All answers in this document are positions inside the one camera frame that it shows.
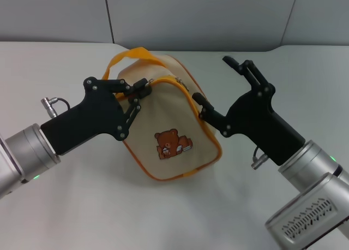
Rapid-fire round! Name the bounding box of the right gripper connector cable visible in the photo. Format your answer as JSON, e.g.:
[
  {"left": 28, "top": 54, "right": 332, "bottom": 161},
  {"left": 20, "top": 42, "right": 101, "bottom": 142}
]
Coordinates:
[{"left": 250, "top": 146, "right": 270, "bottom": 169}]

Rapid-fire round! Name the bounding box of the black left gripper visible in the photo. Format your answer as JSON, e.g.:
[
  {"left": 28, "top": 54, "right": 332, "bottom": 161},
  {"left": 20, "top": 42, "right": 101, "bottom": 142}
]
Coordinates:
[{"left": 40, "top": 76, "right": 153, "bottom": 156}]

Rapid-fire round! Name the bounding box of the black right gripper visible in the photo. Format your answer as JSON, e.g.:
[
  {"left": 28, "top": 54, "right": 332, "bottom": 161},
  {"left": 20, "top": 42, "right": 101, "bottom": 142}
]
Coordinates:
[{"left": 191, "top": 55, "right": 305, "bottom": 166}]

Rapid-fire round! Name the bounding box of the left gripper connector cable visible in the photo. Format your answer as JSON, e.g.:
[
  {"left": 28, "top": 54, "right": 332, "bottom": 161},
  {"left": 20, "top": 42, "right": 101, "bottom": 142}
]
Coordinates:
[{"left": 40, "top": 97, "right": 71, "bottom": 117}]

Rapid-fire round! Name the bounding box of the gripper connector cable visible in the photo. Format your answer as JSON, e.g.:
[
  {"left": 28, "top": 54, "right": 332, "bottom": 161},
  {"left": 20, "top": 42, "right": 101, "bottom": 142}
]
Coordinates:
[
  {"left": 40, "top": 97, "right": 71, "bottom": 117},
  {"left": 250, "top": 146, "right": 270, "bottom": 169}
]

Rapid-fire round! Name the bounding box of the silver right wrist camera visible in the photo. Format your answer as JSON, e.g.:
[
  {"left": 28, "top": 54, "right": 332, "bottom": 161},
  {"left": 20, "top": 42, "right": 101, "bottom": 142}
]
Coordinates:
[{"left": 264, "top": 172, "right": 349, "bottom": 250}]

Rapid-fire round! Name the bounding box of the beige bag with orange trim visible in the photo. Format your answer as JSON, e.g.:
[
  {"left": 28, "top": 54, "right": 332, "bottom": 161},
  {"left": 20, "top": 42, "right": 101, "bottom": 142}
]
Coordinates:
[{"left": 101, "top": 46, "right": 223, "bottom": 182}]

